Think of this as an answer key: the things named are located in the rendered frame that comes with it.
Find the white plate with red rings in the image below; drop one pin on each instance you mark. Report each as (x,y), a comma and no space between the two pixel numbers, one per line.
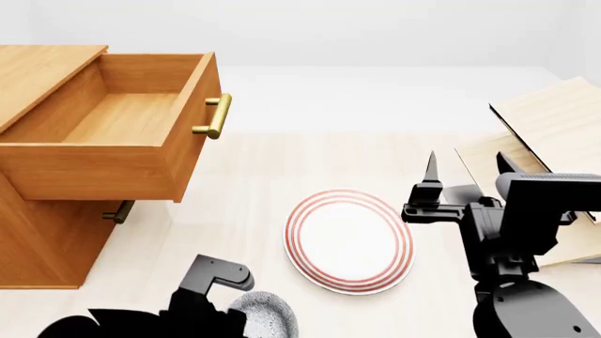
(349,243)

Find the wooden cabinet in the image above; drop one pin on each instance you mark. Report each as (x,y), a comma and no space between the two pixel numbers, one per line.
(42,243)

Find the wooden cabinet drawer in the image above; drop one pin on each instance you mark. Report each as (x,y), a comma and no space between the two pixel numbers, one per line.
(94,172)

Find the grey right gripper camera box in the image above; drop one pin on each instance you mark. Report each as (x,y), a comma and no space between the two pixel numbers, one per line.
(549,190)

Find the light wooden boards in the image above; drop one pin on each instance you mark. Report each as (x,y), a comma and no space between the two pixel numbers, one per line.
(554,141)

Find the grey speckled bowl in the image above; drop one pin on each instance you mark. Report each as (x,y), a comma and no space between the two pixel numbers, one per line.
(270,313)

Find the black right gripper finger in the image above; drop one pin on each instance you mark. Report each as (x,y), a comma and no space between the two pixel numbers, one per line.
(426,192)
(506,165)

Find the grey left gripper camera bracket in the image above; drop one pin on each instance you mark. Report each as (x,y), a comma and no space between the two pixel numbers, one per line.
(213,273)

